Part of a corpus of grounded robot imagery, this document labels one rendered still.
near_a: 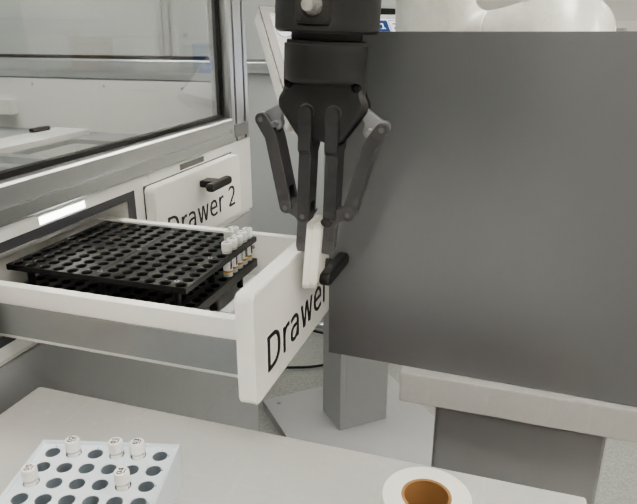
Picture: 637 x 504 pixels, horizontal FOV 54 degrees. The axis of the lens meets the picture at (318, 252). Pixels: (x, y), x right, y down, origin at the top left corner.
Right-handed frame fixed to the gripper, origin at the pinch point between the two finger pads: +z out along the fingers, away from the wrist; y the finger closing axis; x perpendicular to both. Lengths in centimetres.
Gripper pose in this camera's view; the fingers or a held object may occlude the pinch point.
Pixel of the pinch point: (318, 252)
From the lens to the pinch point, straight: 62.1
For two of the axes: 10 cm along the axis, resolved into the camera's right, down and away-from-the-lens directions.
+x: 2.8, -3.3, 9.0
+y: 9.6, 1.3, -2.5
